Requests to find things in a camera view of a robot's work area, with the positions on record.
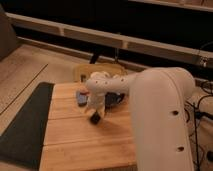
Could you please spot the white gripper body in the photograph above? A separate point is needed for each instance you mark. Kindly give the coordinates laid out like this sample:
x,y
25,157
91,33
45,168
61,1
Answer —
x,y
96,102

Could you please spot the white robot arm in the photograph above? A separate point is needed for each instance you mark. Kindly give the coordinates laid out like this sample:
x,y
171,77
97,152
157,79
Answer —
x,y
156,103

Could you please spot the black frying pan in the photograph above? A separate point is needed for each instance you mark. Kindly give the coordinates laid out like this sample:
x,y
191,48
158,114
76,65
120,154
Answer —
x,y
111,101

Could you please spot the dark floor mat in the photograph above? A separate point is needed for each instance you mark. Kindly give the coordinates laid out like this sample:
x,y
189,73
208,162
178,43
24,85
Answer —
x,y
22,141

